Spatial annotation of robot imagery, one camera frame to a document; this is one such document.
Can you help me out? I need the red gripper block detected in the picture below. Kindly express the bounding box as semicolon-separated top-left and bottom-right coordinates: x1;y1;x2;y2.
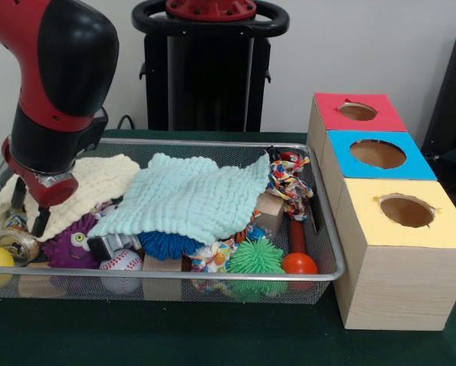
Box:
1;136;80;238

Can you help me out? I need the silver drink can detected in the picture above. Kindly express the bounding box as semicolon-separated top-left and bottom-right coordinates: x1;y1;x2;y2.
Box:
0;216;41;266

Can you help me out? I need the clear shallow mesh bin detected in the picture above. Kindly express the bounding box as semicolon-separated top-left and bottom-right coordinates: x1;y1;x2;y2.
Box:
0;136;346;306

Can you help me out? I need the wooden box with three holes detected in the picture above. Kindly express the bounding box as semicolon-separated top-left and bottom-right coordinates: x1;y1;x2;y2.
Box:
307;92;456;332

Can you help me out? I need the purple monster toy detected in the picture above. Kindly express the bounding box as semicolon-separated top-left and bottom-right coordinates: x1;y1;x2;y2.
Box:
41;213;107;269

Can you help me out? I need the cream knitted cloth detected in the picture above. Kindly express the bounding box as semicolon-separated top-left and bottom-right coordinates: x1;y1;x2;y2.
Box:
0;153;141;243

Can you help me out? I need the white baseball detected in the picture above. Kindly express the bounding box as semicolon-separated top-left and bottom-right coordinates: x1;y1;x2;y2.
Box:
99;249;143;295

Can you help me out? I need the blue spiky ball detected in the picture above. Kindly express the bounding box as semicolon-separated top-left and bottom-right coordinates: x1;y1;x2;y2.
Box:
139;229;206;261

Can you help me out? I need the mint knitted cloth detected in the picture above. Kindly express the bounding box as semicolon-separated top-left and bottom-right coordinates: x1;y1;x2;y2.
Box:
87;152;271;246

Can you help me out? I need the dark green tablecloth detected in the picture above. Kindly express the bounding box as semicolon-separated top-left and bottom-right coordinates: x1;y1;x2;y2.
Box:
0;128;456;366

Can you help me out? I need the green spiky ball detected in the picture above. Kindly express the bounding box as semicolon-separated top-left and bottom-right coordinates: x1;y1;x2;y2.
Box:
226;238;286;300

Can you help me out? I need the red maraca rattle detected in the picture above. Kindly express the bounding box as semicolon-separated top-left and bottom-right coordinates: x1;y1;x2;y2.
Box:
281;217;319;277

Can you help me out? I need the black panel stand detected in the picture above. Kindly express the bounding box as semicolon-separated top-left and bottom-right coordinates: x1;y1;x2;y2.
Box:
421;25;456;180

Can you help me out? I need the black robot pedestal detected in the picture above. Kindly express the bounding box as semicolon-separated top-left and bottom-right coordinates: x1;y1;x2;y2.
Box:
132;0;290;132

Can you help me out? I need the multicoloured rope toy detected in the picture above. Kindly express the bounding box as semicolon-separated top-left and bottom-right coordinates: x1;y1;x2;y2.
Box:
266;151;314;222

